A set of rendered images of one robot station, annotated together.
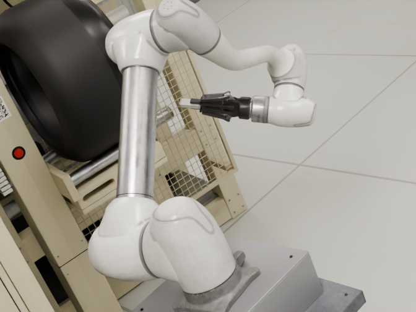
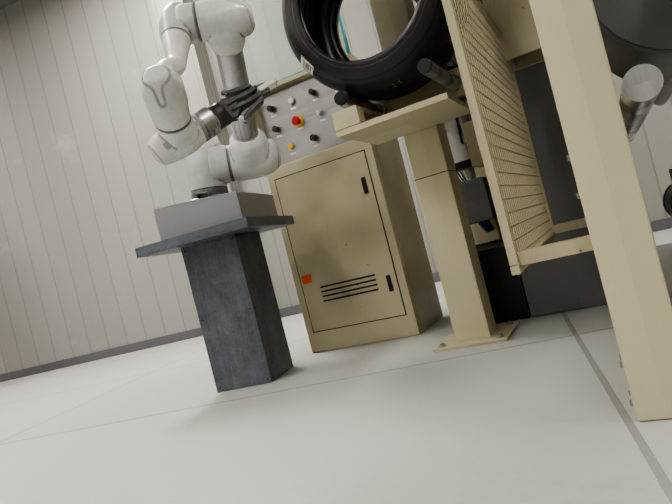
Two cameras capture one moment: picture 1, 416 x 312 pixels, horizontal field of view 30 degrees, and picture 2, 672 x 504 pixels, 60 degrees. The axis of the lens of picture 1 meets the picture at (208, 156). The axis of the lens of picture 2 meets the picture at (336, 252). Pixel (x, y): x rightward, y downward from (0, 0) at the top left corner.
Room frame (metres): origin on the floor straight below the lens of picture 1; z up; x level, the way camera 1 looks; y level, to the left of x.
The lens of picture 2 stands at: (3.87, -1.10, 0.43)
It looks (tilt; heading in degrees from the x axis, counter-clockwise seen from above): 0 degrees down; 141
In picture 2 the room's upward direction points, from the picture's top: 14 degrees counter-clockwise
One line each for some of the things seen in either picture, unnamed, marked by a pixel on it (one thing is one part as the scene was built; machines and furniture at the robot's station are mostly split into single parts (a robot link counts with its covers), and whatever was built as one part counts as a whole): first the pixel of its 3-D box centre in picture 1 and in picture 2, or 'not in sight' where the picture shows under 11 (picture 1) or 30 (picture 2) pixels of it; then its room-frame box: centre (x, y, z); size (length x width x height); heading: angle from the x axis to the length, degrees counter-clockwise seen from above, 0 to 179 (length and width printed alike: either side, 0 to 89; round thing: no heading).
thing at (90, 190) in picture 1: (116, 173); (366, 123); (2.47, 0.32, 0.83); 0.36 x 0.09 x 0.06; 115
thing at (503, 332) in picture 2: not in sight; (476, 334); (2.47, 0.60, 0.01); 0.27 x 0.27 x 0.02; 25
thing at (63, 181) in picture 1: (50, 175); (415, 98); (2.53, 0.54, 0.90); 0.40 x 0.03 x 0.10; 25
